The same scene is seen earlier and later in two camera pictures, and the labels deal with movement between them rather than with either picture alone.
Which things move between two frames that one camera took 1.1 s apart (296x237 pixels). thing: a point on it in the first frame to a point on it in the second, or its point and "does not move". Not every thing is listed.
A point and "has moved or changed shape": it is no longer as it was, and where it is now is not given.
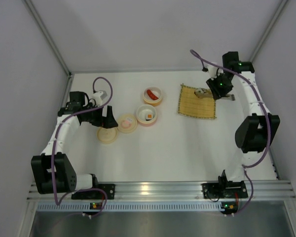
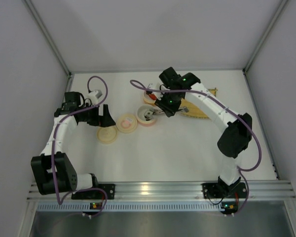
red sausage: [153, 97] does not move
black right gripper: [214, 92] to [166, 108]
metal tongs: [208, 93] to [150, 113]
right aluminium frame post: [275, 19] does not move
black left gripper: [104, 116] does not move
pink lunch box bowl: [141, 113] does not move
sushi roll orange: [149, 117] does not move
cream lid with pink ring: [127, 123] does not move
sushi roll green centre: [200, 93] has moved or changed shape
